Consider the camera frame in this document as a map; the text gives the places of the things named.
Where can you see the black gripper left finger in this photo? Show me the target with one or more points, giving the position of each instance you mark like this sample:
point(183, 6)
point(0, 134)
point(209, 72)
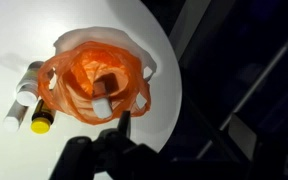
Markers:
point(75, 156)

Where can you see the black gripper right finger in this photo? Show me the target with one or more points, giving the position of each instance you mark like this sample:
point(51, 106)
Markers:
point(242, 136)

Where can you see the white mentos container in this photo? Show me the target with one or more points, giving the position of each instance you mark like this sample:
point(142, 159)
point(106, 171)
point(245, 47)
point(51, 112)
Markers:
point(101, 105)

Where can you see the orange plastic bag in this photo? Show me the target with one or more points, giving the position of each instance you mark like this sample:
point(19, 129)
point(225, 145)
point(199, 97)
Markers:
point(84, 73)

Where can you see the amber bottle with yellow cap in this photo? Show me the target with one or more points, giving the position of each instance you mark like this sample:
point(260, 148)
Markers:
point(42, 120)

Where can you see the tall white tube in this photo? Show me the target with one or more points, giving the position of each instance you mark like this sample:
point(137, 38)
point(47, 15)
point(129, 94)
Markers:
point(14, 116)

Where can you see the white bottle with white cap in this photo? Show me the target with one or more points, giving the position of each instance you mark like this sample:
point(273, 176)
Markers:
point(29, 88)

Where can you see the grey metal rail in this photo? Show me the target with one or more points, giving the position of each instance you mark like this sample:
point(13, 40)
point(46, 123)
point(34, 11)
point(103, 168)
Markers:
point(250, 88)

